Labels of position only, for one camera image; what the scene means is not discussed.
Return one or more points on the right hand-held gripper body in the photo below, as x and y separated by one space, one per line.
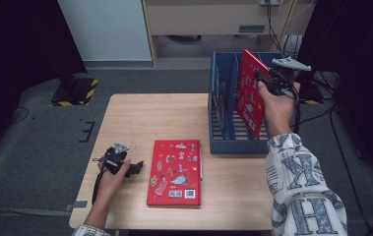
285 78

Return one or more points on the person's right hand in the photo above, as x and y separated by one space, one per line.
277 114

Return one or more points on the beige desk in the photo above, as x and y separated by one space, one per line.
207 19

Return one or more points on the white panel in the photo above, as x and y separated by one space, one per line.
105 29

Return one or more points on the grey tape strip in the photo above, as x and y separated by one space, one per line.
75 205

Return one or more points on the person's left hand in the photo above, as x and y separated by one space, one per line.
110 187

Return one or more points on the grey label on desk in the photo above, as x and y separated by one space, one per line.
252 29

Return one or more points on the striped black stand base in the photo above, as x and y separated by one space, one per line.
312 96
75 91

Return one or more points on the white power strip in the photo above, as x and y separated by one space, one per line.
270 2

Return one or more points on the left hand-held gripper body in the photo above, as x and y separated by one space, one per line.
115 159

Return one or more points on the blue plastic file rack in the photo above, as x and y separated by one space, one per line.
236 147

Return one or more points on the red illustrated book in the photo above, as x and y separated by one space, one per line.
174 154
249 98

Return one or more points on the dark curtain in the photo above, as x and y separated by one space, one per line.
16 49
364 49

